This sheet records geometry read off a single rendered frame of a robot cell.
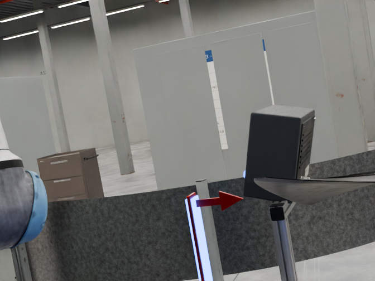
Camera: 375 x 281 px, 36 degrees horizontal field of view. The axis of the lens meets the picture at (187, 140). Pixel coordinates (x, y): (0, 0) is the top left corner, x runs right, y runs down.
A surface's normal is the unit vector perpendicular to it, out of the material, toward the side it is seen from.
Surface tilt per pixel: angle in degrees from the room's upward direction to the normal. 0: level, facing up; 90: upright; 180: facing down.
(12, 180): 78
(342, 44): 90
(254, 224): 90
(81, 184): 90
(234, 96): 90
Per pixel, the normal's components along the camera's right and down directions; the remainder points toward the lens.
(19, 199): 0.66, -0.33
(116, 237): -0.34, 0.12
